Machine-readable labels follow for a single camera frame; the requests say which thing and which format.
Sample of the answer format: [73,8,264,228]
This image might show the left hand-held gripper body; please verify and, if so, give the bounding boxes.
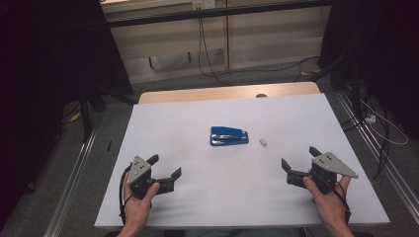
[127,155,175,200]

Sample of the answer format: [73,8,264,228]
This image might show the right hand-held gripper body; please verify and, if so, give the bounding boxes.
[286,151,360,196]

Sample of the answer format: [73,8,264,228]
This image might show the blue stapler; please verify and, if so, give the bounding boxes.
[209,125,250,147]

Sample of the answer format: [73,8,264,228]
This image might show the person's left hand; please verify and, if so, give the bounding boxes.
[123,182,161,229]

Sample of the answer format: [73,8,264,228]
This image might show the person's right hand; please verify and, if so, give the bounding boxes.
[302,176,353,229]

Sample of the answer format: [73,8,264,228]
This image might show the white table cover sheet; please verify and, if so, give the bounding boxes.
[94,93,391,230]

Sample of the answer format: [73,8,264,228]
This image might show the black metal stand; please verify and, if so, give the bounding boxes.
[308,53,364,121]
[78,86,139,143]

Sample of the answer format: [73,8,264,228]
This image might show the wooden table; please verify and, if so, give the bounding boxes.
[137,81,321,105]

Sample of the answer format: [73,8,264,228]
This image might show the beige wooden cabinet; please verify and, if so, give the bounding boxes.
[101,0,332,85]

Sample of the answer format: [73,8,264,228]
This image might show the black curtain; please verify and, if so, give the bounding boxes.
[318,0,419,141]
[0,0,134,228]

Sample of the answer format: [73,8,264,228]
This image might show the black horizontal bar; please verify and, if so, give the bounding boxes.
[107,0,332,29]

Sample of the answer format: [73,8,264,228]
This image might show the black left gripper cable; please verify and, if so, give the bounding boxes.
[119,163,134,225]

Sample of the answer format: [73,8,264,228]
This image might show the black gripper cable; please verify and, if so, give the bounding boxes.
[119,163,134,225]
[330,180,353,225]

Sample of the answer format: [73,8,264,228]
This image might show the aluminium floor rail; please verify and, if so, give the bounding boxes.
[335,91,419,217]
[42,127,99,237]

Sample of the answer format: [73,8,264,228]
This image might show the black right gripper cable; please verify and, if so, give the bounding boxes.
[330,180,353,225]

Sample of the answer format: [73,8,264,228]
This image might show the black floor cables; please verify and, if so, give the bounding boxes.
[340,98,392,183]

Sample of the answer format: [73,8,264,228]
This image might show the white floor cable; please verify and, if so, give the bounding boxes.
[359,98,410,146]

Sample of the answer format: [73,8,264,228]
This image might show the black hanging cable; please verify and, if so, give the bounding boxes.
[201,18,322,80]
[197,18,228,85]

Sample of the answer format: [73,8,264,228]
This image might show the white wall socket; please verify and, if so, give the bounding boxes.
[192,0,216,11]

